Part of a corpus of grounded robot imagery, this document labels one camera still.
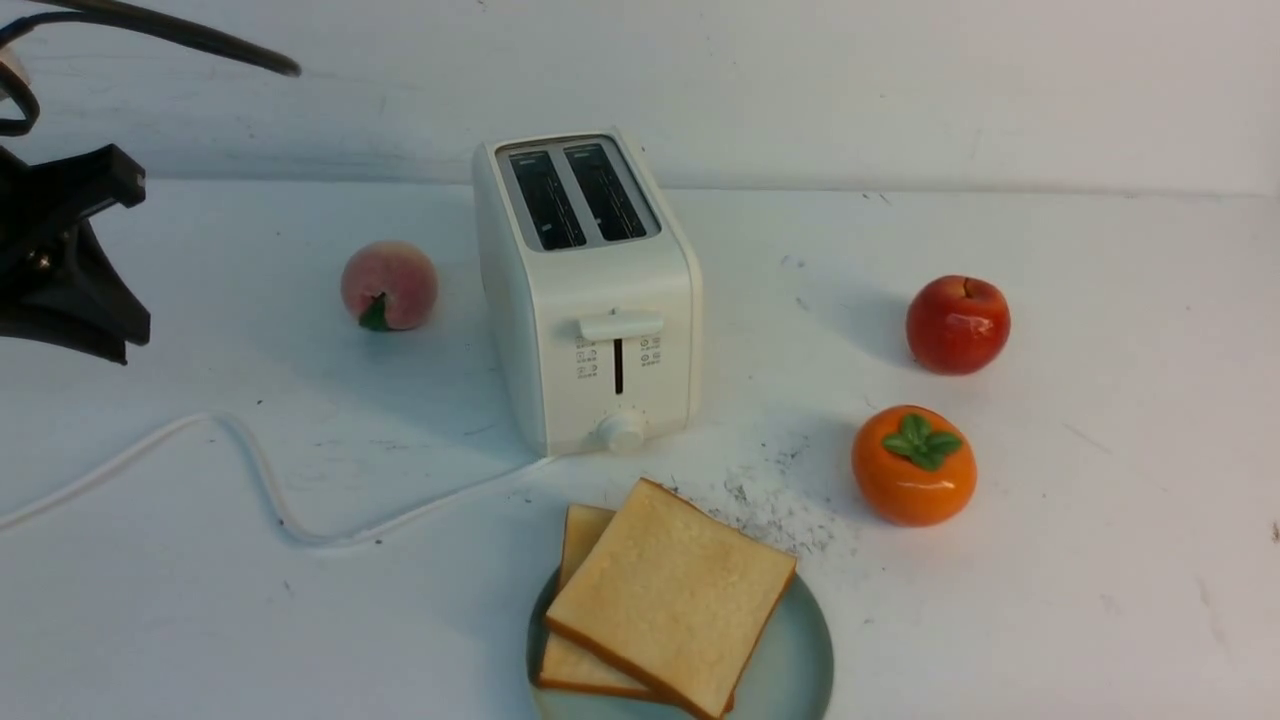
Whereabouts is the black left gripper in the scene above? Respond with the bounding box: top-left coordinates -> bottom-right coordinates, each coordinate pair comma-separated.
1,143 -> 151,365

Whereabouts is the toast slice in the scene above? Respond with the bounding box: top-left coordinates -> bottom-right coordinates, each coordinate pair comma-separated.
535,478 -> 797,719
535,503 -> 692,708

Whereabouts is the light green round plate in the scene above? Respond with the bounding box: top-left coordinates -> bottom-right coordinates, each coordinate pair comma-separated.
525,573 -> 835,719

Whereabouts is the pink peach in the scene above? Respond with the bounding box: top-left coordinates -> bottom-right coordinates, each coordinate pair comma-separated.
340,241 -> 440,332

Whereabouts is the white two-slot toaster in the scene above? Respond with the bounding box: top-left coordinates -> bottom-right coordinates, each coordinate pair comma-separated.
472,128 -> 704,457

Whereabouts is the orange persimmon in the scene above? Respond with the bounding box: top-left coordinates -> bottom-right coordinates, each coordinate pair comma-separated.
850,405 -> 978,528

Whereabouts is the red apple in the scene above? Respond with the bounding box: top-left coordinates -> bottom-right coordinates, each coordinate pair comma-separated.
905,275 -> 1012,375

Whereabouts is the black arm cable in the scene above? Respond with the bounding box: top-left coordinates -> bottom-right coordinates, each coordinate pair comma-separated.
0,0 -> 303,138

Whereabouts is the white toaster power cord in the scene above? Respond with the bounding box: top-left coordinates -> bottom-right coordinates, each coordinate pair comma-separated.
0,410 -> 553,550

